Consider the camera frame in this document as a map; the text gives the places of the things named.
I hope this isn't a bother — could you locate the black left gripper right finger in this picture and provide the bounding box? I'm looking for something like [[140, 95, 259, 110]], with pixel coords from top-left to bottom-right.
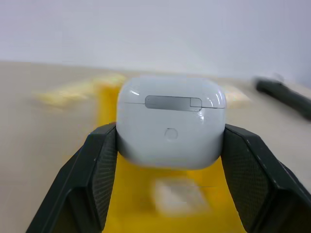
[[220, 123, 311, 233]]

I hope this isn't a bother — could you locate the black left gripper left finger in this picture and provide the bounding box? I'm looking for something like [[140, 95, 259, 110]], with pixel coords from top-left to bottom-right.
[[25, 123, 120, 233]]

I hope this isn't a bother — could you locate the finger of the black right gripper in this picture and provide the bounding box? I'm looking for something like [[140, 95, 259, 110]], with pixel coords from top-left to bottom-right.
[[252, 76, 311, 121]]

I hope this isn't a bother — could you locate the yellow plastic tray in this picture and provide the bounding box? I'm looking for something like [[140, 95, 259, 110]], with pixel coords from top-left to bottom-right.
[[96, 80, 248, 233]]

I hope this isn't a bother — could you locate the clear bag of beige grains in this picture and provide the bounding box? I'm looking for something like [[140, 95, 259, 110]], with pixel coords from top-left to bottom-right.
[[223, 84, 251, 109]]

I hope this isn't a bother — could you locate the clear bag of yellow contents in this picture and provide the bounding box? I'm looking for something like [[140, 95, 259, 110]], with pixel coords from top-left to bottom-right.
[[31, 73, 127, 108]]

